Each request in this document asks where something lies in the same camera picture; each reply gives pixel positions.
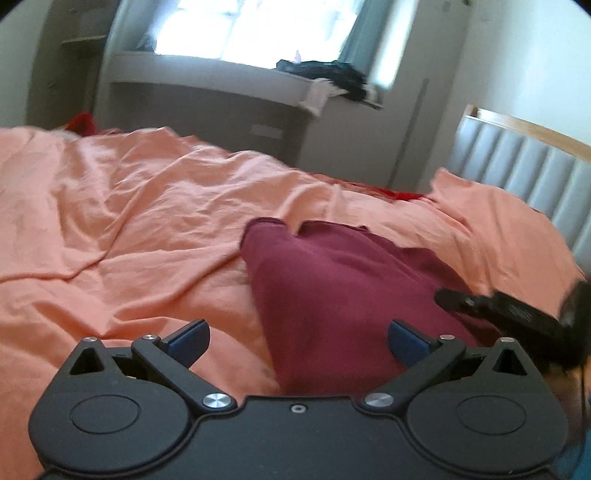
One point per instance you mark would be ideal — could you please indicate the grey-blue curtain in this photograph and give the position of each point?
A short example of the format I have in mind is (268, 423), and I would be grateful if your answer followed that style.
(374, 41)

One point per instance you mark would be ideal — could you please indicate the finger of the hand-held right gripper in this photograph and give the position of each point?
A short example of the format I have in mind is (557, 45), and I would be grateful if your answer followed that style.
(461, 302)

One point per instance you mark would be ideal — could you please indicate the maroon garment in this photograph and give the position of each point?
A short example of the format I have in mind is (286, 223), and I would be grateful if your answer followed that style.
(332, 295)

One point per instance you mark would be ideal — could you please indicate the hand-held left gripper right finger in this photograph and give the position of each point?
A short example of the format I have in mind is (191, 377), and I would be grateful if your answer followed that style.
(406, 344)

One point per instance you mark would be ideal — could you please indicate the small red cloth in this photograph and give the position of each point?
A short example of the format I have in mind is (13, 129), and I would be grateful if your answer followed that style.
(83, 122)

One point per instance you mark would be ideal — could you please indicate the pile of dark clothes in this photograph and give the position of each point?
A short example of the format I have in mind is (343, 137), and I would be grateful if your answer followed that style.
(332, 74)

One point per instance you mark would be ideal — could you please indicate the window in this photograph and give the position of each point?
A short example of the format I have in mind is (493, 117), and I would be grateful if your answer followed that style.
(258, 27)

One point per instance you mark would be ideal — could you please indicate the grey wardrobe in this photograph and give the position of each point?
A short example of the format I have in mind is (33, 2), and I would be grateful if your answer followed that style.
(64, 60)

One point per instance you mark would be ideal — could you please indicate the grey window bench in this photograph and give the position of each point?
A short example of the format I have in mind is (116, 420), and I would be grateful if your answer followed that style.
(221, 106)

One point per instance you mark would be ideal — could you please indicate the grey padded headboard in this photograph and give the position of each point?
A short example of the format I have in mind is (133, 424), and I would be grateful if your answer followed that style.
(521, 173)

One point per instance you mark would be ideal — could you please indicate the orange duvet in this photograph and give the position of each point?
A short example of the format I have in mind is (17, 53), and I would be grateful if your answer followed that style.
(138, 221)

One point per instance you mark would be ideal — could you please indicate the red-orange bed sheet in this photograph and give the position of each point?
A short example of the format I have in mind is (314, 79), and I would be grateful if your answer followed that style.
(399, 194)

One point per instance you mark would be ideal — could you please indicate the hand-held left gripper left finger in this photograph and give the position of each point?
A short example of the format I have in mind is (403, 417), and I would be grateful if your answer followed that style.
(189, 344)

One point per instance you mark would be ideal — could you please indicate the person's right hand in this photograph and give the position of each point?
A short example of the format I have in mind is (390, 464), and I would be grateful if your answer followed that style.
(569, 397)

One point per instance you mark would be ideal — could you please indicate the white hanging cloth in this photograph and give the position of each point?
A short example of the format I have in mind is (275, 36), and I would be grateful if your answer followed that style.
(317, 96)

